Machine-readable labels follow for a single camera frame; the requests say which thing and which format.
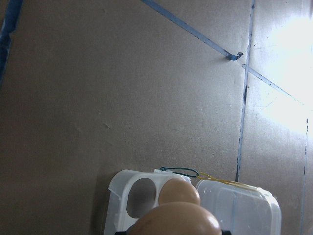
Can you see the brown egg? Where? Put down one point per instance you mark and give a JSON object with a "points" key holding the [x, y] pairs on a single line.
{"points": [[177, 190], [177, 218]]}

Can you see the brown egg in box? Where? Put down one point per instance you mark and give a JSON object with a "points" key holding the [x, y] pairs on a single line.
{"points": [[177, 190]]}

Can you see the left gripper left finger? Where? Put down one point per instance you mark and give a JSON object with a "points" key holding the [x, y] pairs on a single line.
{"points": [[122, 233]]}

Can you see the clear plastic egg box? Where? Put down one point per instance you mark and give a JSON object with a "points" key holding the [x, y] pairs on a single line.
{"points": [[133, 194]]}

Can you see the green yellow rubber band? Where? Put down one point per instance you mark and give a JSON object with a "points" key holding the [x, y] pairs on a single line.
{"points": [[191, 173]]}

